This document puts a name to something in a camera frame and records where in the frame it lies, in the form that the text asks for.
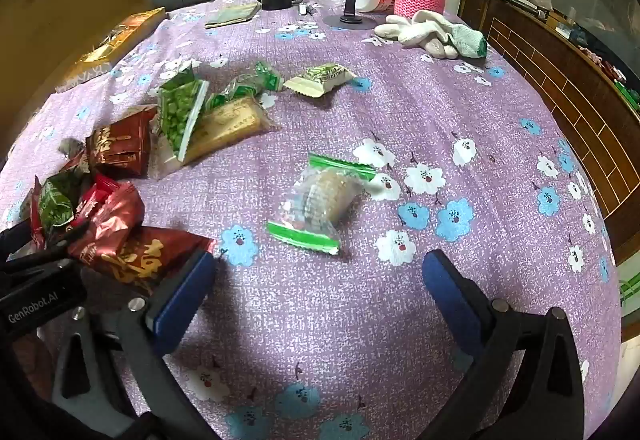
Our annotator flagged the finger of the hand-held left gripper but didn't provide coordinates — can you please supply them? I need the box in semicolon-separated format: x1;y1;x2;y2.
0;220;38;266
30;221;93;271

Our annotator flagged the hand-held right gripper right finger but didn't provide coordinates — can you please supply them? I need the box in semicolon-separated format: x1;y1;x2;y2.
422;249;586;440

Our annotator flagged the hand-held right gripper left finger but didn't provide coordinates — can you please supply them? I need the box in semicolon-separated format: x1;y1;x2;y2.
50;250;218;440

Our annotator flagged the green foil snack packet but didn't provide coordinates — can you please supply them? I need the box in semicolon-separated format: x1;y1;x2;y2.
39;171;91;233

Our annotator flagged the large dark red snack packet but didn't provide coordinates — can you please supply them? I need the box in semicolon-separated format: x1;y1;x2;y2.
70;226;217;296

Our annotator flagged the bright red foil snack packet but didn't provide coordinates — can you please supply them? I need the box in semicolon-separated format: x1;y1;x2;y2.
67;172;146;261

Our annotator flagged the small dark red snack packet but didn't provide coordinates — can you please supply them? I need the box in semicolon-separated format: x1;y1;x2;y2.
85;105;158;180

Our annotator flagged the clear green-ended cake packet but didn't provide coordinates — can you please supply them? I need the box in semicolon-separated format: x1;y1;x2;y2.
266;153;377;255

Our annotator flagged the green pea snack packet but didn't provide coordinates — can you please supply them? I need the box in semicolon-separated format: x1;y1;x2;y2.
156;65;211;160

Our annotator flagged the golden biscuit packet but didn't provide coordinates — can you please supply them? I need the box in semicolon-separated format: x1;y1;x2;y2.
177;96;282;166

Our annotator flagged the purple floral tablecloth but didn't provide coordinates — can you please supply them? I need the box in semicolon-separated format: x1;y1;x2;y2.
0;0;623;440

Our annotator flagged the orange snack box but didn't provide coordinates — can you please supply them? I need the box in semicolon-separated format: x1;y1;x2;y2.
54;7;167;93

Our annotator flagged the clear green candy packet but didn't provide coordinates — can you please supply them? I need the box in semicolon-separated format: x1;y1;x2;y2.
207;61;282;110

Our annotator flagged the cream green snack packet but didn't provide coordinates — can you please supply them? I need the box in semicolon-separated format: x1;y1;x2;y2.
283;62;357;98

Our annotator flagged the white work glove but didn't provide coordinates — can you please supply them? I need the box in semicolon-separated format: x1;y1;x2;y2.
374;14;426;47
400;10;488;61

